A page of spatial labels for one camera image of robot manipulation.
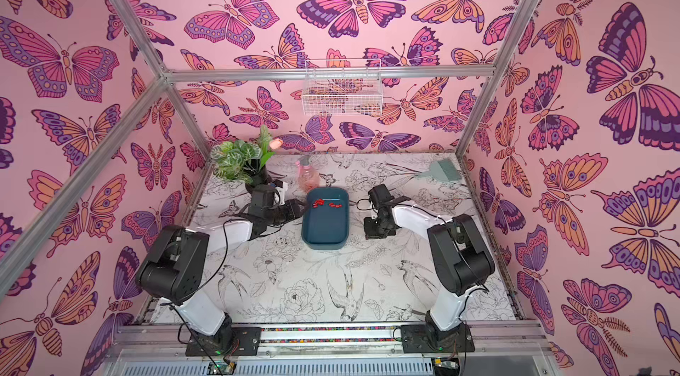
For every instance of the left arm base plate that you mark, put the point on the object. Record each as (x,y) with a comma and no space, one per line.
(223,341)

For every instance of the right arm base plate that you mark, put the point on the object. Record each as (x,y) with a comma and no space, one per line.
(435,339)

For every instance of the aluminium front rail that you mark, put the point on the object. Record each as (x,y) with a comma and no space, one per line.
(363,340)

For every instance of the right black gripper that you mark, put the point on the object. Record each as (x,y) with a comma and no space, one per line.
(374,226)

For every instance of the white wire basket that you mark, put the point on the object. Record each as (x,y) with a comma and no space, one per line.
(344,86)

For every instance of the teal plastic storage box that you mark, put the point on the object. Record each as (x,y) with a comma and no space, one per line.
(326,223)

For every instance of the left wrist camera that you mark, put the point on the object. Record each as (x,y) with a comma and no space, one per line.
(280,189)

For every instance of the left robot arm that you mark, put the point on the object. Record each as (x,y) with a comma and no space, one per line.
(173,270)

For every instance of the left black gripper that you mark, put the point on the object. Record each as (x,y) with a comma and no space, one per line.
(293,210)

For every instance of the green plant in black vase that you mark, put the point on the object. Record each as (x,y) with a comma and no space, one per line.
(245,161)

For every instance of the pink spray bottle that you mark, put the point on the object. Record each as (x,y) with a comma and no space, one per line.
(309,178)

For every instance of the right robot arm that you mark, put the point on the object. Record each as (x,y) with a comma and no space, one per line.
(460,254)

